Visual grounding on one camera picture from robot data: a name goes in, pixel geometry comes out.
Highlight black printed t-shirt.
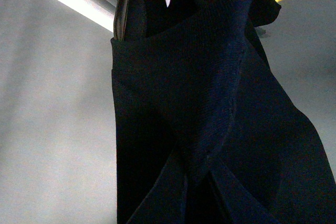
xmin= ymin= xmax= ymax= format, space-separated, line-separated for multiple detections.
xmin=111 ymin=0 xmax=335 ymax=223

